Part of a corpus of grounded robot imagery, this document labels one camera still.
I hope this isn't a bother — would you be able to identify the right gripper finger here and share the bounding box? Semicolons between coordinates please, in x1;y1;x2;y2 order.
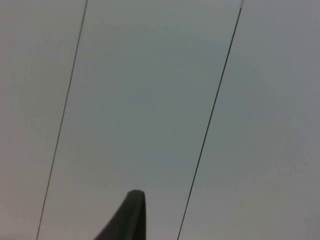
93;189;147;240

